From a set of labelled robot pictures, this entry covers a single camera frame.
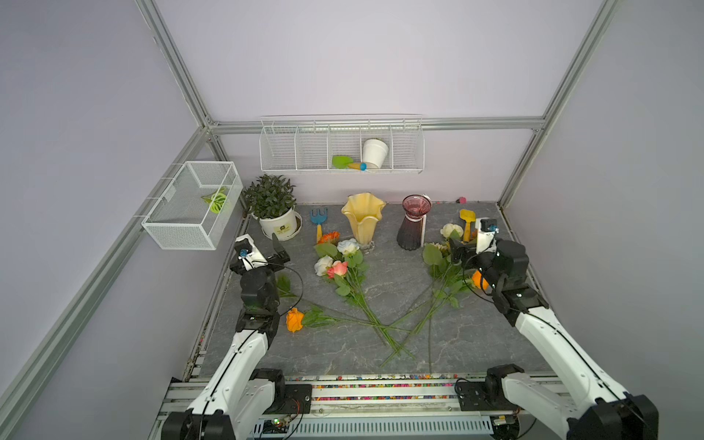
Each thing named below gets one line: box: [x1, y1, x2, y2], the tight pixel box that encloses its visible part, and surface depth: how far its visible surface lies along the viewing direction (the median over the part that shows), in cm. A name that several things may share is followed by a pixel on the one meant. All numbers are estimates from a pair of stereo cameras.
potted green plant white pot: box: [242, 174, 303, 242], surface depth 101 cm
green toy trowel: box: [331, 155, 368, 171], surface depth 101 cm
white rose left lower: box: [313, 254, 334, 277], surface depth 98 cm
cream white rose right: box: [440, 222, 464, 241], surface depth 109 cm
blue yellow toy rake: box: [309, 207, 329, 244], surface depth 118 cm
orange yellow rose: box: [285, 308, 386, 333], surface depth 88 cm
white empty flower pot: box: [362, 138, 389, 170], surface depth 95 cm
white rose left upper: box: [337, 238, 361, 255], surface depth 102 cm
